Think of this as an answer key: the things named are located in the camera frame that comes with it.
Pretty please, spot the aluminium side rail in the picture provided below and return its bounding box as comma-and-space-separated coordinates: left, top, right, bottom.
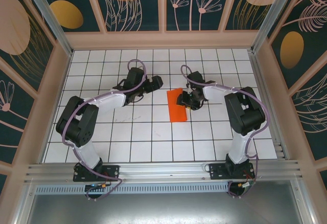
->
247, 50, 292, 161

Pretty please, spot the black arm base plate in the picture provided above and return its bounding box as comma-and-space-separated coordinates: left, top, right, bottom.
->
208, 163, 255, 181
73, 164, 121, 183

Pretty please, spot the aluminium mounting rail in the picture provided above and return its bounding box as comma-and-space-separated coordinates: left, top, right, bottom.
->
24, 159, 305, 184

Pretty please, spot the grey slotted cable duct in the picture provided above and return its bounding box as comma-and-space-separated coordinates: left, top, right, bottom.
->
35, 182, 230, 194

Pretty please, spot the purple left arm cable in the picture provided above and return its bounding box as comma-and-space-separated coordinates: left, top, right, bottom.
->
62, 59, 149, 201

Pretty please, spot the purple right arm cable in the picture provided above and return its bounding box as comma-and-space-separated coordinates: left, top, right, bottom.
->
180, 64, 269, 199

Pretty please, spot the small electronics board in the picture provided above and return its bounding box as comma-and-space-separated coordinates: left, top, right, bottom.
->
85, 183, 113, 192
239, 182, 257, 191

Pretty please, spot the grey metal sheet panel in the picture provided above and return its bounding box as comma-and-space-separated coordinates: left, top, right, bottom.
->
15, 180, 315, 224

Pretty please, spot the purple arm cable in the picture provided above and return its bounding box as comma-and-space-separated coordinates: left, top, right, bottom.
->
62, 59, 149, 201
180, 64, 269, 199

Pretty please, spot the aluminium frame post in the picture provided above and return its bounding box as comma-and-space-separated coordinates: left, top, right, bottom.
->
20, 0, 75, 57
250, 0, 307, 54

